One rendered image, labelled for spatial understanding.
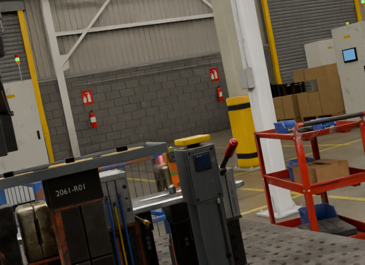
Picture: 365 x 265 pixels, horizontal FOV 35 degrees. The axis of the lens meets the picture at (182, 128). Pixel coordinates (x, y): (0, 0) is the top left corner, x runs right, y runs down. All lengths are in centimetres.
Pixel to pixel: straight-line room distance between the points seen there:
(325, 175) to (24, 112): 664
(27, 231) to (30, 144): 823
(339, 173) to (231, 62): 512
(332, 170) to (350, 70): 822
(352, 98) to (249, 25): 665
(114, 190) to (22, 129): 821
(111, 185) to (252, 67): 414
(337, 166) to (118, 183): 246
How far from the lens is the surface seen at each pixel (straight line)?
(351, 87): 1178
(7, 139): 116
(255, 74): 532
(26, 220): 126
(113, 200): 127
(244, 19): 535
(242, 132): 850
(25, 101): 949
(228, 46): 853
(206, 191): 117
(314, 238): 199
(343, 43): 1177
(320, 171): 353
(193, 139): 116
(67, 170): 106
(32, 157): 948
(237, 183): 150
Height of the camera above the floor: 124
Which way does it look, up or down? 3 degrees down
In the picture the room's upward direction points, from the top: 11 degrees counter-clockwise
